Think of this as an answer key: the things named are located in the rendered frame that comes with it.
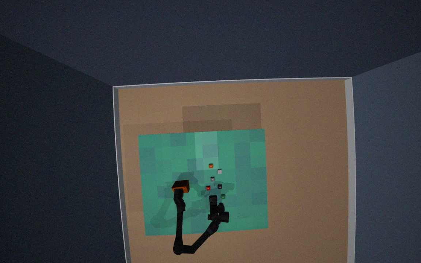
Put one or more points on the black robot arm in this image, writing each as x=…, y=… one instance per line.
x=216, y=216

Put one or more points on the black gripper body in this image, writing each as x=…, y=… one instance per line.
x=213, y=200

